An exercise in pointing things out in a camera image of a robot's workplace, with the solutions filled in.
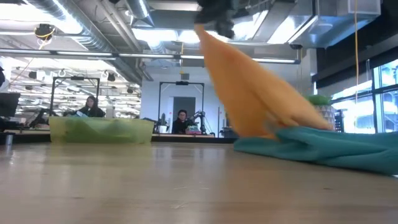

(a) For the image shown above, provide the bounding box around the black monitor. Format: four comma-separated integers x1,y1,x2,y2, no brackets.
0,92,21,118

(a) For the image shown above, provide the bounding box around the person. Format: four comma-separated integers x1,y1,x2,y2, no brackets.
77,95,106,118
172,109,195,135

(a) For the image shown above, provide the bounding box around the green potted plant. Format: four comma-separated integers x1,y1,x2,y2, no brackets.
306,94,333,106

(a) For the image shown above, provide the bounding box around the yellow-green plastic bin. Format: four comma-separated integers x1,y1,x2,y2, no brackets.
49,116,155,144

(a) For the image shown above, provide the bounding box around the triangle-patterned plant pot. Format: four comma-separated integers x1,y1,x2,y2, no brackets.
313,105,336,130

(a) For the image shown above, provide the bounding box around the black wire rack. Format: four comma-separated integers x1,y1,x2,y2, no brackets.
334,109,346,133

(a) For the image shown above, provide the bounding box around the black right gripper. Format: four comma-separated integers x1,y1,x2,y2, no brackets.
194,0,241,40

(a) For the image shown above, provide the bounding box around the long ceiling light strip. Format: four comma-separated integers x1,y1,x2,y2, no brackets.
0,48,302,65

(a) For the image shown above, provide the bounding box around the wooden background table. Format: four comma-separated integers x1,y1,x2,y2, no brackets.
152,133,237,144

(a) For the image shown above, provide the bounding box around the black metal gantry frame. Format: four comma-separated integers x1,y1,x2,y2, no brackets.
49,76,101,118
158,81,205,127

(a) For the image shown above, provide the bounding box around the yellow hanging cord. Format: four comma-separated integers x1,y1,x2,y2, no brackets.
353,0,359,105

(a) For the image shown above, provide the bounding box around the round silver ventilation duct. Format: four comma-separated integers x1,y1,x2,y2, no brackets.
27,0,144,85

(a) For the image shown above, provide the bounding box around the teal microfiber towel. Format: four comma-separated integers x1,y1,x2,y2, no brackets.
233,126,398,175

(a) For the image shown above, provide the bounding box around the rectangular silver ventilation duct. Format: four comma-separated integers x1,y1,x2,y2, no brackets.
222,0,382,50

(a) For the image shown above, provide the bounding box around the black ceiling cable reel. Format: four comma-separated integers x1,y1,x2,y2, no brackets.
33,23,57,41

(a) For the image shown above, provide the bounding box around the orange microfiber towel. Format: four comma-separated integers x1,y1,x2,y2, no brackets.
195,24,334,140

